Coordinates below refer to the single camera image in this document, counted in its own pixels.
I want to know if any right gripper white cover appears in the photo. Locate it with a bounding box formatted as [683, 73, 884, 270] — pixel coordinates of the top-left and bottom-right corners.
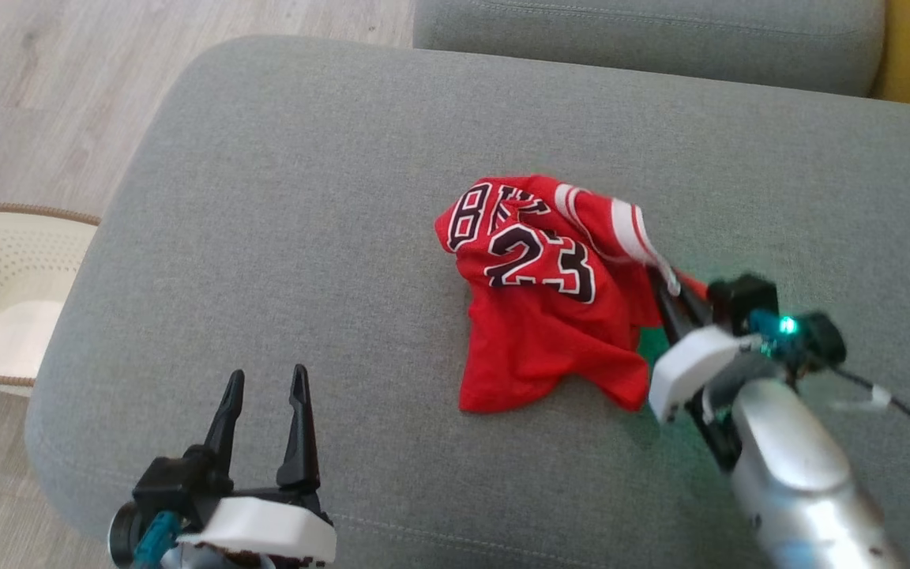
[646, 267, 760, 473]

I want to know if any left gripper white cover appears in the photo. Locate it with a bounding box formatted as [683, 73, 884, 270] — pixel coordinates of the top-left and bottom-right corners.
[179, 364, 337, 569]

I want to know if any red basketball jersey number 23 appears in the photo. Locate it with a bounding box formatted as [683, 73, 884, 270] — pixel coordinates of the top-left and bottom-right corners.
[434, 174, 713, 413]

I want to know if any large grey sofa seat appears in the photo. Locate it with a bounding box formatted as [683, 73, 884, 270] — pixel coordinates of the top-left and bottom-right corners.
[24, 36, 910, 569]

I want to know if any grey sofa seat cushion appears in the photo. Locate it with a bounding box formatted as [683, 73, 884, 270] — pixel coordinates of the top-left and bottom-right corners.
[413, 0, 886, 97]

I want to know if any cream perforated laundry basket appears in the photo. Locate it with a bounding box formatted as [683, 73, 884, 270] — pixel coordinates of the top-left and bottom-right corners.
[0, 203, 100, 396]

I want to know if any white cable label tag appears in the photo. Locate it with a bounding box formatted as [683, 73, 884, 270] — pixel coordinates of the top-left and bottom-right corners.
[834, 383, 894, 413]

